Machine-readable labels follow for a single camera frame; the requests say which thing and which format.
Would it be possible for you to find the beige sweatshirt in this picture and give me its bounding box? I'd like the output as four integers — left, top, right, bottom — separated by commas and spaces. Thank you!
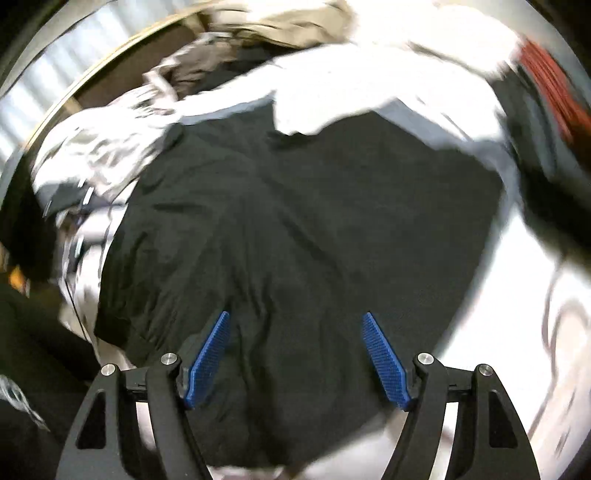
32, 85, 180, 217

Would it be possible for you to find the stack of dark folded clothes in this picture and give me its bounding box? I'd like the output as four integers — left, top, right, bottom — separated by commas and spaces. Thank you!
492, 40, 590, 253

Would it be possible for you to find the dark brown garment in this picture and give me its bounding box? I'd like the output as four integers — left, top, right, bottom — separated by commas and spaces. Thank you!
143, 33, 295, 100

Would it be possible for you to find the black grey garment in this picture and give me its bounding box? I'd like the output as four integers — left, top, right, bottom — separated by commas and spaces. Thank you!
94, 105, 504, 468

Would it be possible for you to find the olive tan garment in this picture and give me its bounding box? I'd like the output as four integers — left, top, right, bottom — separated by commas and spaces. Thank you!
199, 1, 355, 49

